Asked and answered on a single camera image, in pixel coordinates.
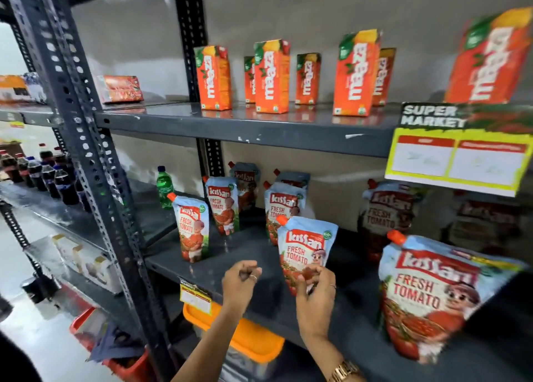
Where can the person's right hand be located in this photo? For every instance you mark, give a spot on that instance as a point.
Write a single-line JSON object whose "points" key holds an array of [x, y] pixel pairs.
{"points": [[314, 306]]}

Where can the person's left hand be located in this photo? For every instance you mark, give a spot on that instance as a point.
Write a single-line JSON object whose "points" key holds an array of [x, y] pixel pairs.
{"points": [[235, 288]]}

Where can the person's left fingers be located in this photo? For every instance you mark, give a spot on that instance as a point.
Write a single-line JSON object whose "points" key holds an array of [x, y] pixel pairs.
{"points": [[249, 270]]}

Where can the person's right fingers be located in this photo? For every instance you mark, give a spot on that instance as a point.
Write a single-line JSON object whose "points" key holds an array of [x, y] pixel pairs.
{"points": [[319, 274]]}

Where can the blue tomato sauce pouch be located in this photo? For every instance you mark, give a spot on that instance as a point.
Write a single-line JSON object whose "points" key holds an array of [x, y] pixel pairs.
{"points": [[304, 248]]}

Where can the person's right forearm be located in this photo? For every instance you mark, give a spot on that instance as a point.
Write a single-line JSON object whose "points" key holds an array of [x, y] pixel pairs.
{"points": [[322, 350]]}

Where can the person's left forearm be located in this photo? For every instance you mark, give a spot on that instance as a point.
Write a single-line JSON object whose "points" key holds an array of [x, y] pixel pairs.
{"points": [[208, 348]]}

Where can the small yellow price tag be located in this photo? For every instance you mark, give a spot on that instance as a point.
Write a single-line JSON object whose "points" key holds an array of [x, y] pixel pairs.
{"points": [[195, 298]]}

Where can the clear container with orange lid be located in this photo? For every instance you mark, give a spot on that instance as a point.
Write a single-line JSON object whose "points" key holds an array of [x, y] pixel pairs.
{"points": [[250, 338]]}

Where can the gold wristwatch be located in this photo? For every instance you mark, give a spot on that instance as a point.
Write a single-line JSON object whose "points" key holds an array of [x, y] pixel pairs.
{"points": [[343, 371]]}

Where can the row of ketchup pouches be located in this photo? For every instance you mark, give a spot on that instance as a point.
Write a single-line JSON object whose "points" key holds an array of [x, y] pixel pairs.
{"points": [[429, 286]]}

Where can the green plastic soda bottle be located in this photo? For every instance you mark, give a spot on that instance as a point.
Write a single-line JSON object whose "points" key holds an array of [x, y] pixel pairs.
{"points": [[164, 188]]}

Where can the dark grey metal shelving rack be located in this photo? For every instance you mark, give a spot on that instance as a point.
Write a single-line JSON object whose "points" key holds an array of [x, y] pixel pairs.
{"points": [[95, 223], [250, 127]]}

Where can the white and yellow box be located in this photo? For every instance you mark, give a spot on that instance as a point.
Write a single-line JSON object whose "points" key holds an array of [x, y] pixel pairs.
{"points": [[106, 275], [64, 248], [85, 261]]}

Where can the dark blue cloth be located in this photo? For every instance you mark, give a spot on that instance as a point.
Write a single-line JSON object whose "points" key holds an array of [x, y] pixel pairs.
{"points": [[114, 344]]}

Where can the red plastic basket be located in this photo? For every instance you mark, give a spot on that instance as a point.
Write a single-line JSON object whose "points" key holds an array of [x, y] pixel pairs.
{"points": [[133, 371]]}

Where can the yellow and black price sign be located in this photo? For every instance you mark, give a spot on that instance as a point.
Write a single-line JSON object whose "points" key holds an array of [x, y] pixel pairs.
{"points": [[458, 158]]}

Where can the row of dark cola bottles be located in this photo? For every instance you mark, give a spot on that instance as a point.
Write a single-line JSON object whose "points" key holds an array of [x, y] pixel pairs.
{"points": [[64, 186]]}

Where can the row of orange juice cartons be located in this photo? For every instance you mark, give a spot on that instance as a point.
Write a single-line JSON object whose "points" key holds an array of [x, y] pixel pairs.
{"points": [[357, 73]]}

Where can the black rack foot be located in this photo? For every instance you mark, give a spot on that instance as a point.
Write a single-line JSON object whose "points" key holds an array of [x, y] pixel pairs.
{"points": [[39, 288]]}

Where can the orange drink box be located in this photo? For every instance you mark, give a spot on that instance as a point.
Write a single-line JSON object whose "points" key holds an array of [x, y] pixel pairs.
{"points": [[120, 88]]}

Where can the person's dark clothing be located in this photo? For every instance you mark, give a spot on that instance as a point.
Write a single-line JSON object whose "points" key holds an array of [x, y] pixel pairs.
{"points": [[14, 363]]}

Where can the white and blue food packet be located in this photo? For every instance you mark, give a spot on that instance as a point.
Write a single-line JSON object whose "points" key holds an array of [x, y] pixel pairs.
{"points": [[35, 86]]}

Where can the orange food packet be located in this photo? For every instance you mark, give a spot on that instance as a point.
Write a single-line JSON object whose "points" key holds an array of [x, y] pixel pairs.
{"points": [[12, 88]]}

